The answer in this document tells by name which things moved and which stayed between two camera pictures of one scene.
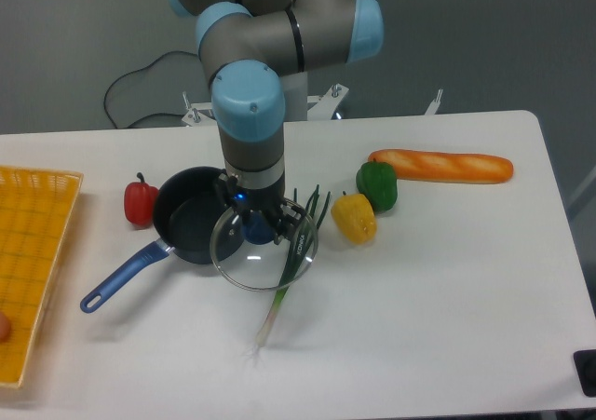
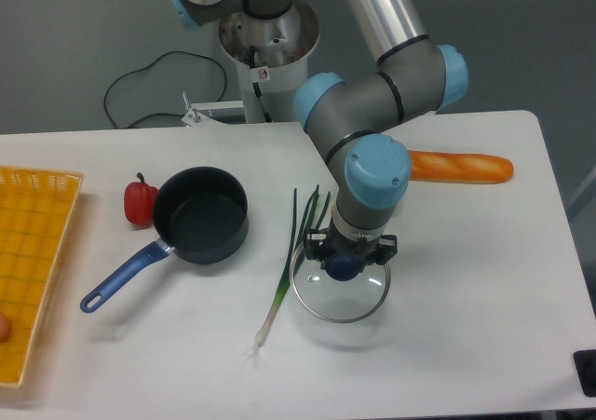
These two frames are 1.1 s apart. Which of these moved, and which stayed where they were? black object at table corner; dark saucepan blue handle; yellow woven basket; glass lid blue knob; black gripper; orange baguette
Moved: glass lid blue knob; black gripper
Stayed: yellow woven basket; dark saucepan blue handle; orange baguette; black object at table corner
